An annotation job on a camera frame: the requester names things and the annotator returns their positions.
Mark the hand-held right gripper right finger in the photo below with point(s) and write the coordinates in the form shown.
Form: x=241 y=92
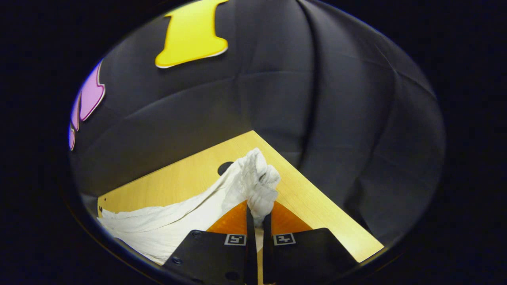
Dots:
x=309 y=257

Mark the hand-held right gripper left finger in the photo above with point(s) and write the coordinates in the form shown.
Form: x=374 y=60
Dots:
x=218 y=257

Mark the white jeans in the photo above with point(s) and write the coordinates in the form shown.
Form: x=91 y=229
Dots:
x=174 y=225

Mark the black backdrop cloth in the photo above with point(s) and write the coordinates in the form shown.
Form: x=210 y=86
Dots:
x=317 y=99

